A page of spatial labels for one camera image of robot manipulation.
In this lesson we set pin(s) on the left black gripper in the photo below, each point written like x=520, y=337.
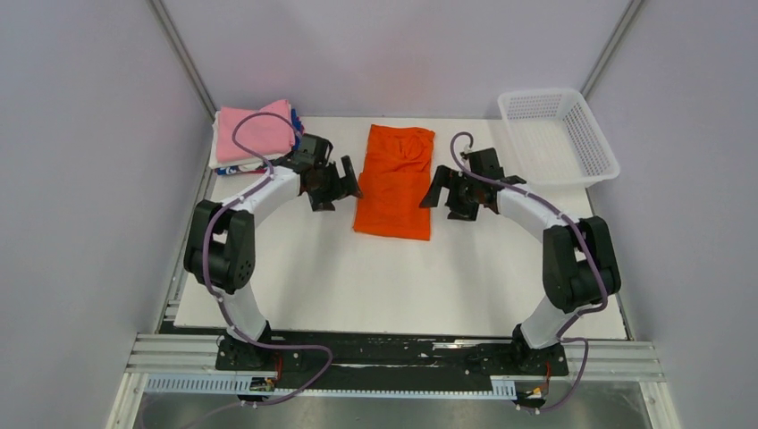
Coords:
x=324, y=202

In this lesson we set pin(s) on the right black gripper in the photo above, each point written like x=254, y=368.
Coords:
x=446, y=177

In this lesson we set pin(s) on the orange t-shirt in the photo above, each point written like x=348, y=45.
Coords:
x=396, y=176

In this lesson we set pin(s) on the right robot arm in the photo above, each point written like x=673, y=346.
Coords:
x=579, y=268

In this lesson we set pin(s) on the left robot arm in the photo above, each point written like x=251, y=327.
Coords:
x=221, y=248

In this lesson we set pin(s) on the blue folded t-shirt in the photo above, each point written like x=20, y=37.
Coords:
x=272, y=135

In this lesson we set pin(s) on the white plastic basket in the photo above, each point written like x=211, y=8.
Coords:
x=556, y=140

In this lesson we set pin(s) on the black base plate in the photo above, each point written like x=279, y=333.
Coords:
x=381, y=360

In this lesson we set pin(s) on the right corner metal post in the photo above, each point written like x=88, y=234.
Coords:
x=624, y=24

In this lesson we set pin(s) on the corner metal post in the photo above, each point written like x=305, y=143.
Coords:
x=624, y=24
x=171, y=33

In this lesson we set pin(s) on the aluminium frame rail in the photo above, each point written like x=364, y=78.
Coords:
x=186, y=363

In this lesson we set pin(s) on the left corner metal post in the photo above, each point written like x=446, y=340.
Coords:
x=171, y=33

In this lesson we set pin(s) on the white slotted cable duct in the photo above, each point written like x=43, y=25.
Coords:
x=251, y=386

